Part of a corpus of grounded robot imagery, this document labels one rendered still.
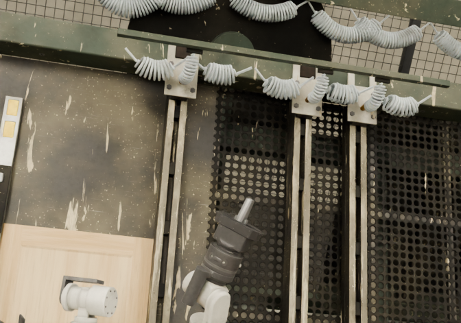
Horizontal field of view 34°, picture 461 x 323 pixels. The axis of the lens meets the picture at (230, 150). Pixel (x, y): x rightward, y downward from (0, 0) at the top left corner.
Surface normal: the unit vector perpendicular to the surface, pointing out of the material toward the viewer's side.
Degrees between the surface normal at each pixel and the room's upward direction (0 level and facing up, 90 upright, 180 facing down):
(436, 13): 90
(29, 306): 56
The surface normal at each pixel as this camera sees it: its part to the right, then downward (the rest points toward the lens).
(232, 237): -0.34, -0.05
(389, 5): 0.15, 0.27
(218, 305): 0.64, 0.36
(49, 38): 0.22, -0.32
